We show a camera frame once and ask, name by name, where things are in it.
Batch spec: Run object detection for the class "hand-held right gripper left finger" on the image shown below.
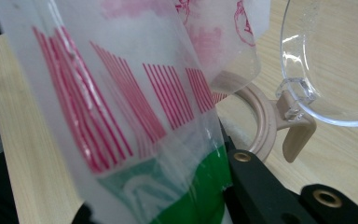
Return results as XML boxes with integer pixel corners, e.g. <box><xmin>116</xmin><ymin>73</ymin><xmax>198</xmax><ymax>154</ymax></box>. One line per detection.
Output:
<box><xmin>71</xmin><ymin>203</ymin><xmax>98</xmax><ymax>224</ymax></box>

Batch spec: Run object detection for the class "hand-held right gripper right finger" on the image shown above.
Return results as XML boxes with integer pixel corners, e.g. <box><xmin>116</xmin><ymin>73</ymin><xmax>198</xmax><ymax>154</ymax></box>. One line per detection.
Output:
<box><xmin>218</xmin><ymin>119</ymin><xmax>320</xmax><ymax>224</ymax></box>

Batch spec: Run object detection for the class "clear glass jar with lid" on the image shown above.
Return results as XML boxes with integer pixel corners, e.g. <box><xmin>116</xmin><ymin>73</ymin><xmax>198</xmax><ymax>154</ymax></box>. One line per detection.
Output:
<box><xmin>210</xmin><ymin>0</ymin><xmax>358</xmax><ymax>164</ymax></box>

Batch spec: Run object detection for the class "pink and white plastic bag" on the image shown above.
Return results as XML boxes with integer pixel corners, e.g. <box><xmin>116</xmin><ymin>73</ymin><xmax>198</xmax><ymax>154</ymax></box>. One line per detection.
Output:
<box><xmin>0</xmin><ymin>0</ymin><xmax>272</xmax><ymax>224</ymax></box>

